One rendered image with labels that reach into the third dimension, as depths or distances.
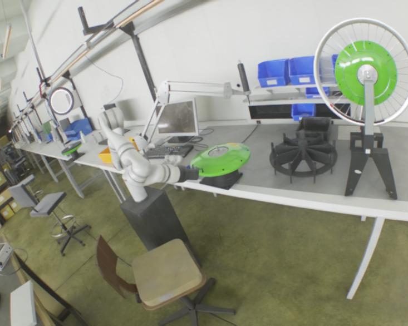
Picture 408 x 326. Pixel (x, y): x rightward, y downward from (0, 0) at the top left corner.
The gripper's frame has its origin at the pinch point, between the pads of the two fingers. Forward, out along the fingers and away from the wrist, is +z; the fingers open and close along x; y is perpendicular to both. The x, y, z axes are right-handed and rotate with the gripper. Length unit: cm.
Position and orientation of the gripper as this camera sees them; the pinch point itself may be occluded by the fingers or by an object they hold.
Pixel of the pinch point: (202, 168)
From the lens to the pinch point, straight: 103.8
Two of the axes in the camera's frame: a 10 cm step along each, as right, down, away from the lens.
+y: -1.0, 9.9, 0.1
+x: 7.7, 0.9, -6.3
